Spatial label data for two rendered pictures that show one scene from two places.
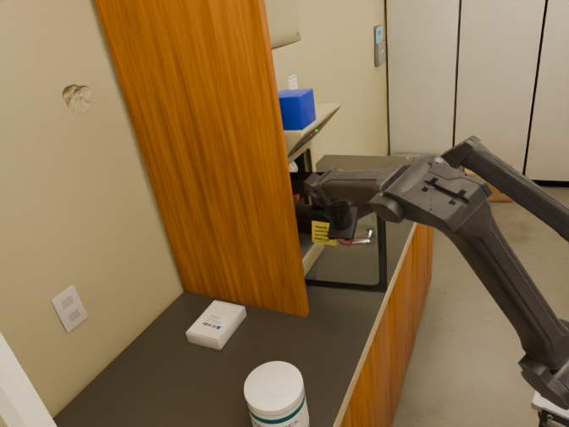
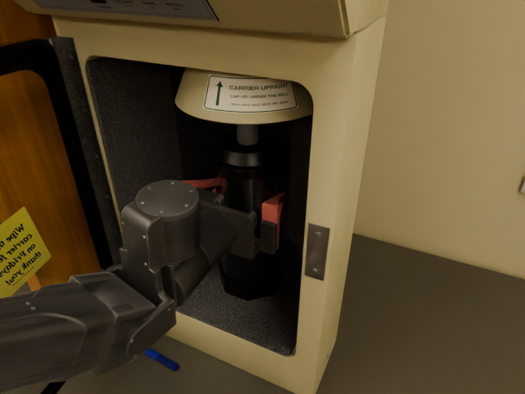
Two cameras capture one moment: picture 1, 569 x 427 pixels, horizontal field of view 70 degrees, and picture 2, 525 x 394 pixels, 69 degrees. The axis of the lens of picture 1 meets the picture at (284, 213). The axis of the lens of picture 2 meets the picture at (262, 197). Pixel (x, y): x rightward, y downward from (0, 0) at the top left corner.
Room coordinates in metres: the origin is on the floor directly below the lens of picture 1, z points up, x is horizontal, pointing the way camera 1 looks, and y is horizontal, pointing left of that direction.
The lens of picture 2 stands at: (1.29, -0.43, 1.46)
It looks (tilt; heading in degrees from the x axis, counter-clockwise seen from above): 32 degrees down; 86
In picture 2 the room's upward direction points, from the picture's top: straight up
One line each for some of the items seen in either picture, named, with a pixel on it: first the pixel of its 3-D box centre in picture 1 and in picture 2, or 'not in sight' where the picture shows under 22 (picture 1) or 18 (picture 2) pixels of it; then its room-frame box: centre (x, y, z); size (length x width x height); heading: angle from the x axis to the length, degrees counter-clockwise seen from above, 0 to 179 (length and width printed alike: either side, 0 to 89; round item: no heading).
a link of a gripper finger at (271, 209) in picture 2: not in sight; (260, 212); (1.32, -0.02, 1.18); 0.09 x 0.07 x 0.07; 60
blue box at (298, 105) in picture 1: (291, 109); not in sight; (1.15, -0.07, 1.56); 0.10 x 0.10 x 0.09; 60
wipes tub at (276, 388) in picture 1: (278, 407); not in sight; (0.63, 0.08, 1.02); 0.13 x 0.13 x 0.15
